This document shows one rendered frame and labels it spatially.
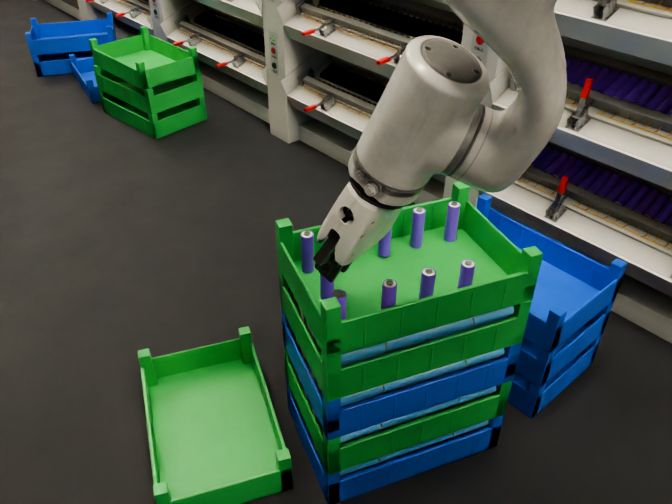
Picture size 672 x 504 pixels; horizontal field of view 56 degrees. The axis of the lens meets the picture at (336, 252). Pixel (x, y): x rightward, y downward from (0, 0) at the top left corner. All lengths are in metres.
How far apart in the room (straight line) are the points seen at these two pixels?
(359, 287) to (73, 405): 0.60
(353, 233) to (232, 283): 0.76
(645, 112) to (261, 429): 0.88
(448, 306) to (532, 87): 0.35
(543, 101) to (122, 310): 1.04
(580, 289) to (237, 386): 0.64
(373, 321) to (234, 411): 0.45
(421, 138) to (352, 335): 0.28
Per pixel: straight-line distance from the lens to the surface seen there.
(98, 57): 2.20
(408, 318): 0.80
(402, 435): 0.97
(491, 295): 0.85
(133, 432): 1.17
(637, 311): 1.41
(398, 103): 0.59
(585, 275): 1.21
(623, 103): 1.30
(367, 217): 0.67
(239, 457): 1.09
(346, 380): 0.83
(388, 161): 0.62
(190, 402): 1.18
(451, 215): 0.95
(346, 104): 1.76
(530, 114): 0.57
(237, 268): 1.45
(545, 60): 0.55
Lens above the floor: 0.89
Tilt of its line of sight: 37 degrees down
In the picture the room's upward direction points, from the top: straight up
